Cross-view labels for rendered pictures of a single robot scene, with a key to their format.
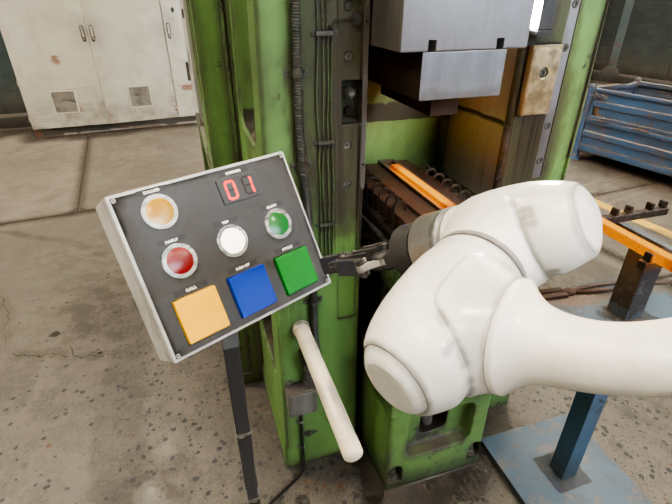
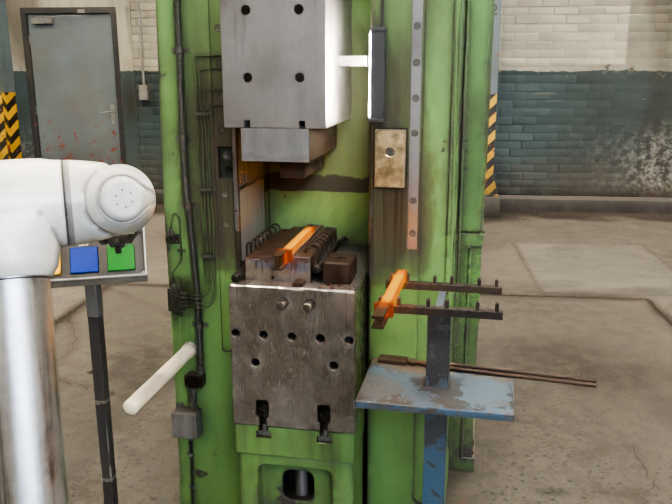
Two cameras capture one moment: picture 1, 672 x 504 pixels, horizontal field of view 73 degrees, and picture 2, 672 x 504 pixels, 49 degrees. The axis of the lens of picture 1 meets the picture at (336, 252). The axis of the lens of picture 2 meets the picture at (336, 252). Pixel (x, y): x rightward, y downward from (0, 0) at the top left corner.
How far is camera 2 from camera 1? 1.64 m
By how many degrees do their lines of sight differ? 31
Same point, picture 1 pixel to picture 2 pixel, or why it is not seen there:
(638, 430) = not seen: outside the picture
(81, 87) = not seen: hidden behind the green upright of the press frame
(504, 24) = (302, 111)
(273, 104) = (169, 158)
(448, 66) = (261, 138)
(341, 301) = (226, 333)
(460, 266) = not seen: hidden behind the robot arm
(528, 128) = (391, 200)
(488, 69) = (295, 142)
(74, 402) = (68, 419)
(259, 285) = (88, 258)
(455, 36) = (264, 118)
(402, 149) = (343, 220)
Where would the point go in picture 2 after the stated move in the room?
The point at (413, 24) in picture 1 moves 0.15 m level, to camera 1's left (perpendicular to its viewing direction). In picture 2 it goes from (231, 109) to (190, 108)
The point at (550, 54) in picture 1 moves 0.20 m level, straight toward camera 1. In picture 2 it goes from (392, 137) to (338, 141)
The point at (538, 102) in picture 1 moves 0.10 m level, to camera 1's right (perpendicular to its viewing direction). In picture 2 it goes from (390, 176) to (421, 179)
